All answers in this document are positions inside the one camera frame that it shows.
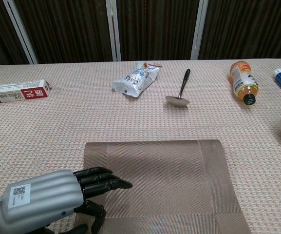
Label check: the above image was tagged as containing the white foil snack bag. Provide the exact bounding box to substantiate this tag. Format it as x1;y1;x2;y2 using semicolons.
112;60;161;98

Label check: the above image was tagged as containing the beige woven tablecloth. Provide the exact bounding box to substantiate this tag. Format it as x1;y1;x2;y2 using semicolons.
0;58;281;234

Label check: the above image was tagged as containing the brown woven placemat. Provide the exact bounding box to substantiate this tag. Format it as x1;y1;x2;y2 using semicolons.
73;139;252;234

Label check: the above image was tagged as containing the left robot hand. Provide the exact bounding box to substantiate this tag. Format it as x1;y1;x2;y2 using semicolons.
0;166;133;234

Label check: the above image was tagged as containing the orange drink bottle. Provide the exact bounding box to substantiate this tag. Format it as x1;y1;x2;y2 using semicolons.
229;60;260;106

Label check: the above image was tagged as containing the steel ladle black handle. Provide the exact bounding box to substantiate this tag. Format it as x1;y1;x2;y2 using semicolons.
165;68;191;108

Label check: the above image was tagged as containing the long white red box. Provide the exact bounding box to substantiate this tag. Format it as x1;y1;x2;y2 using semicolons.
0;79;52;106

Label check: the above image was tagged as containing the grey screen frame post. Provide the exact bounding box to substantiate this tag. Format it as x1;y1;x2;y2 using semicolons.
190;0;208;60
3;0;39;65
105;0;122;62

